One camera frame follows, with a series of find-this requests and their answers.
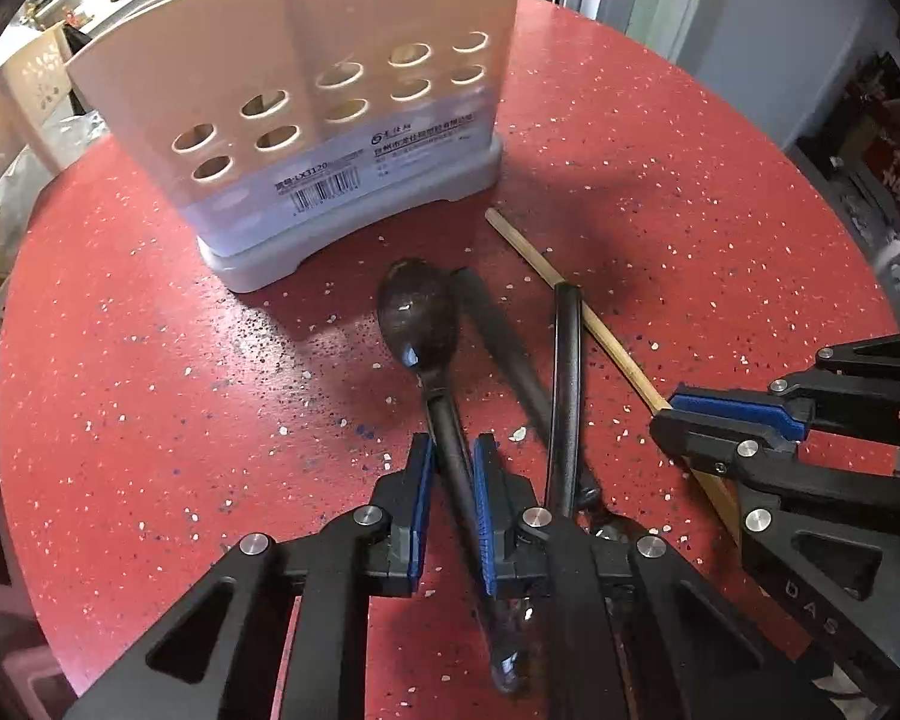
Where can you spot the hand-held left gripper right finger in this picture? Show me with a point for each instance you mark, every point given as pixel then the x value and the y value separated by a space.
pixel 484 510

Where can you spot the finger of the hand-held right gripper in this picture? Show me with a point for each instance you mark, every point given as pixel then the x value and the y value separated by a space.
pixel 735 409
pixel 720 439

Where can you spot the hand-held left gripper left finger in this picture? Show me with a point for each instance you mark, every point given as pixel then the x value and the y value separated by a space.
pixel 420 510

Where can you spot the beige plastic utensil holder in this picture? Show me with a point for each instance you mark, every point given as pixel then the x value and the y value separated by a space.
pixel 270 52

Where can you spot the wooden chopstick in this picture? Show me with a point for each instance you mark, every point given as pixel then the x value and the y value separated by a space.
pixel 540 266

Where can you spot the dark box with red print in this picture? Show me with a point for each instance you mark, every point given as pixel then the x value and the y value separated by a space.
pixel 881 135

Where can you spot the beige flower-pattern storage cart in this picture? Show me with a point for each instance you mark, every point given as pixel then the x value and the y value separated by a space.
pixel 15 82

